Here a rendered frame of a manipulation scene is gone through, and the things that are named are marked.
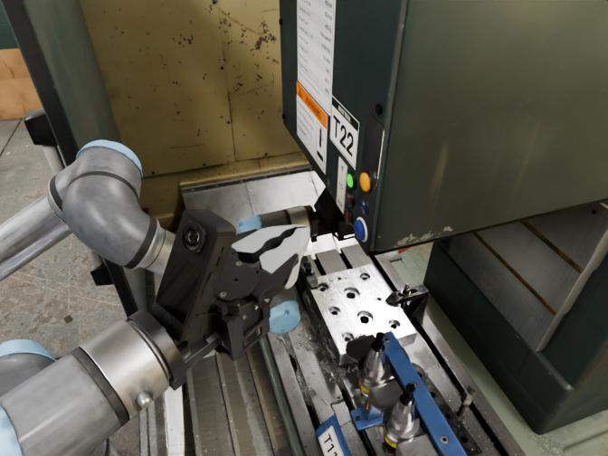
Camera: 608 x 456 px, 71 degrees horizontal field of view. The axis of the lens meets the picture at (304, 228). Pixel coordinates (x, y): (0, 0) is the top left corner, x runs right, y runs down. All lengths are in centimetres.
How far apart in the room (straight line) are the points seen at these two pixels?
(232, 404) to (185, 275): 105
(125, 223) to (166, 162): 125
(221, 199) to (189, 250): 165
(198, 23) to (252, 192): 74
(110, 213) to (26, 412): 41
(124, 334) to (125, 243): 35
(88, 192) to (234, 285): 39
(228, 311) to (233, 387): 105
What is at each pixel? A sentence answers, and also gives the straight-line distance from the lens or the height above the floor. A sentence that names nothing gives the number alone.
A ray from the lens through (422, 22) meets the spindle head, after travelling 48.
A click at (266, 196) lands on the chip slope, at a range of 203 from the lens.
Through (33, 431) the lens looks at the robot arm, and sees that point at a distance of 38.
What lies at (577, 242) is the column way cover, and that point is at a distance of 121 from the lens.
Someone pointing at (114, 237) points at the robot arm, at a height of 153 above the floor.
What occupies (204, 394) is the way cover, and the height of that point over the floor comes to 71.
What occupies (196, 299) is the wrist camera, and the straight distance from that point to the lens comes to 38.
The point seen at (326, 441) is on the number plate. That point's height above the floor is 93.
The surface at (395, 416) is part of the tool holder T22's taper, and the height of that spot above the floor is 125.
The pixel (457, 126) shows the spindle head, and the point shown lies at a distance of 56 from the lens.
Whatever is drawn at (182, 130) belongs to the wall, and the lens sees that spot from 190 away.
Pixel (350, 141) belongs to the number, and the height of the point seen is 169.
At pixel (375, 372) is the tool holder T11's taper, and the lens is 87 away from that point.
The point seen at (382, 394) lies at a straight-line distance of 88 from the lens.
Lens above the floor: 197
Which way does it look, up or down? 39 degrees down
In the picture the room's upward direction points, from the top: straight up
